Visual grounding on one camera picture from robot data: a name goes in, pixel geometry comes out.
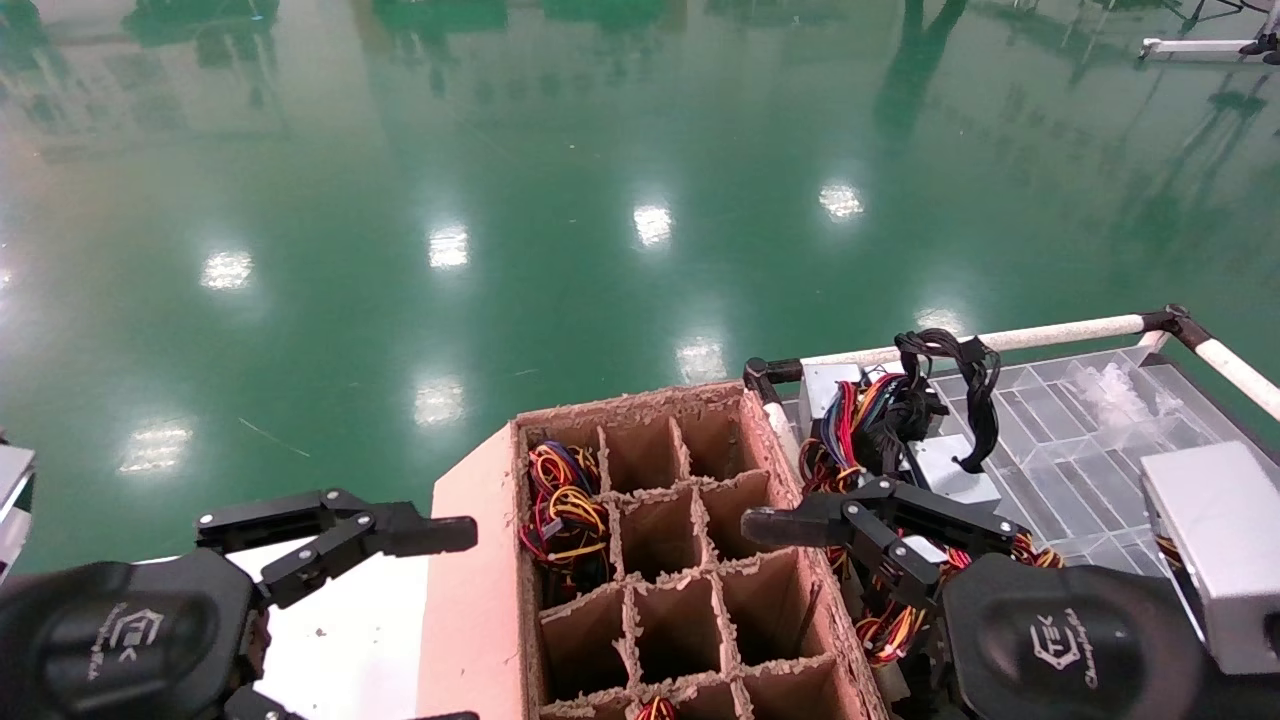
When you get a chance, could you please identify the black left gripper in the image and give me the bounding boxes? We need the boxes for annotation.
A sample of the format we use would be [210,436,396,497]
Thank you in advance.
[0,489,481,720]

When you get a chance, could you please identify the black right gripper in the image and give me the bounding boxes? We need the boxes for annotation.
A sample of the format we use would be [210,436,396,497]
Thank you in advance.
[742,476,1280,720]

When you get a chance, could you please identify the cardboard box with dividers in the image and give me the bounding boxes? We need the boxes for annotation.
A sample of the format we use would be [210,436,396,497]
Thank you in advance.
[417,381,893,720]

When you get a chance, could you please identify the clear plastic divider tray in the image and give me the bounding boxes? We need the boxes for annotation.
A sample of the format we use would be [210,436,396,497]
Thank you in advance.
[925,343,1280,571]

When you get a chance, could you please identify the crumpled clear plastic bag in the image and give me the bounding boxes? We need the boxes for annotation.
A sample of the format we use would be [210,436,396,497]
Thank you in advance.
[1065,358,1186,426]

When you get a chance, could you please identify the grey power supply black cables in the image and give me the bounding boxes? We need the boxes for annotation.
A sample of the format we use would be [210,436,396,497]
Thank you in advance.
[893,328,1003,513]

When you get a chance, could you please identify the grey power supply blue wires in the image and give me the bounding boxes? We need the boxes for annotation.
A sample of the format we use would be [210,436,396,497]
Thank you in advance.
[798,360,949,481]

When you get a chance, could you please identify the short white cart rail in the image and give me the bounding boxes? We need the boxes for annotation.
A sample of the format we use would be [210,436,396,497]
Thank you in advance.
[763,398,801,466]

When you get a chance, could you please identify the black rail corner connector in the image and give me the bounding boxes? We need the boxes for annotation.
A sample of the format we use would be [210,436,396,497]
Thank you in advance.
[1140,303,1216,349]
[743,356,804,404]

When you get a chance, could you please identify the long white cart rail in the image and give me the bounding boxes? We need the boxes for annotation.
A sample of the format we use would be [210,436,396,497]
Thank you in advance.
[800,313,1151,368]

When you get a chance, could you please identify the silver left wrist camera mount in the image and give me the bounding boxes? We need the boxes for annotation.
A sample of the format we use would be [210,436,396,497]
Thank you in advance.
[0,440,38,583]

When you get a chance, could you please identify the grey power supply with wires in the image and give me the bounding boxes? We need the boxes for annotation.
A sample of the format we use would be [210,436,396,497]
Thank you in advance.
[1140,440,1280,676]

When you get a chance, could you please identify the white cart side rail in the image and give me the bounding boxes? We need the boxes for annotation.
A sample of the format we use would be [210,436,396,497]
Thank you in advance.
[1195,338,1280,421]

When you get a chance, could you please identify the white metal frame base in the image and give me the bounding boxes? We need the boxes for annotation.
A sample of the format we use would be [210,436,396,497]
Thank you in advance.
[1140,35,1280,63]

